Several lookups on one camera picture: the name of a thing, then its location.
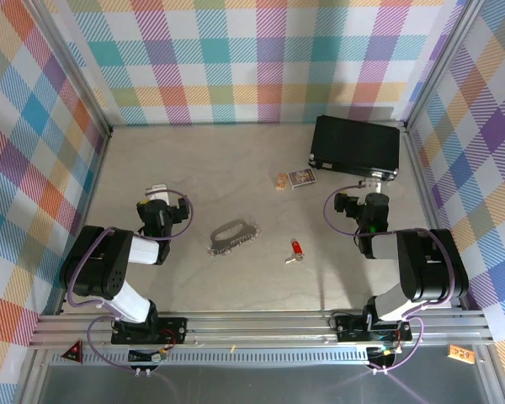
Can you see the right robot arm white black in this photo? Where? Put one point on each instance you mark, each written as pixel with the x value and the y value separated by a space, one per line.
pixel 429 269

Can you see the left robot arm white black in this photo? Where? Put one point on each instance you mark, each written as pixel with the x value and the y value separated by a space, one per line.
pixel 97 261

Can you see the purple playing card box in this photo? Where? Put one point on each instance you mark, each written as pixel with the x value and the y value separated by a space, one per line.
pixel 302 178

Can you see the black hard case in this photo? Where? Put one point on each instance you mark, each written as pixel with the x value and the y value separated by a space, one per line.
pixel 353 143

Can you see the small orange packet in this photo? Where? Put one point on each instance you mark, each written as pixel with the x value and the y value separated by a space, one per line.
pixel 281 182

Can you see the black connector hub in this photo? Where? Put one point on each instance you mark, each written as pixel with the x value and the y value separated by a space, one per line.
pixel 381 355
pixel 145 357

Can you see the red triangle sticker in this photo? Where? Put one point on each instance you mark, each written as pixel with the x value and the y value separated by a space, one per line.
pixel 72 353

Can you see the orange paper tag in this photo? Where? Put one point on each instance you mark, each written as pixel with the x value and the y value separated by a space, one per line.
pixel 462 353

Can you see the grey metal sheet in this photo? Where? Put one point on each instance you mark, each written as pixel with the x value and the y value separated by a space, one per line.
pixel 256 385

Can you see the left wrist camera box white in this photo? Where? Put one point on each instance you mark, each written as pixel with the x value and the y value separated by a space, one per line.
pixel 157 190

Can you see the aluminium side rail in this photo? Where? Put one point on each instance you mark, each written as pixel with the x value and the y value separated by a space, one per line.
pixel 88 210
pixel 429 189

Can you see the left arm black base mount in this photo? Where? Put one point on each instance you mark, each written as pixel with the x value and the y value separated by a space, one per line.
pixel 172 328

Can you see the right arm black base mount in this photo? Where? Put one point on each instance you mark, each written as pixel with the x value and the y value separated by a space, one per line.
pixel 349 328

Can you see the aluminium mounting rail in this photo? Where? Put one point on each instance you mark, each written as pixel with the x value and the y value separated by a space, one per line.
pixel 256 328

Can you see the aluminium frame post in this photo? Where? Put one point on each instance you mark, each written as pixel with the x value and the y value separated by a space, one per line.
pixel 72 63
pixel 442 63

